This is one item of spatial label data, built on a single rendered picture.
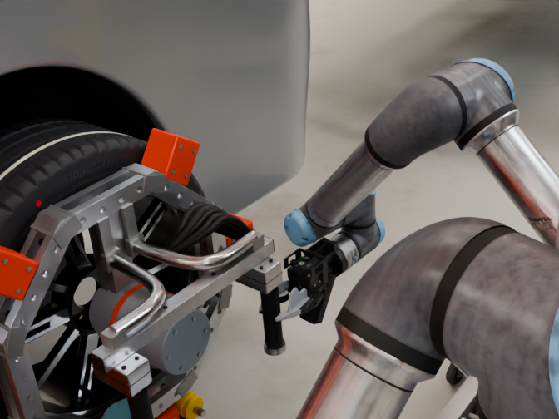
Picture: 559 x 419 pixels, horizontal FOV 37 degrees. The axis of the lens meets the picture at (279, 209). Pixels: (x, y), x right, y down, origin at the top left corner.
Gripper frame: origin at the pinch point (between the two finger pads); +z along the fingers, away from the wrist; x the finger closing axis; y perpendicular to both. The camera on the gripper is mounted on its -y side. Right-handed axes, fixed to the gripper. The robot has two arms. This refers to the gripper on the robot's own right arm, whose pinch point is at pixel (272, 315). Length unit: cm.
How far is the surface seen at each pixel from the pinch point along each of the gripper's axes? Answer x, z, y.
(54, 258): -20.5, 30.9, 22.9
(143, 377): 1.5, 33.3, 9.2
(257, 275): -0.4, 2.5, 10.8
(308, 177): -130, -173, -83
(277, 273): 1.5, -1.0, 10.1
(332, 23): -260, -371, -83
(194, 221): -12.3, 5.6, 20.3
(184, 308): -1.5, 20.2, 13.6
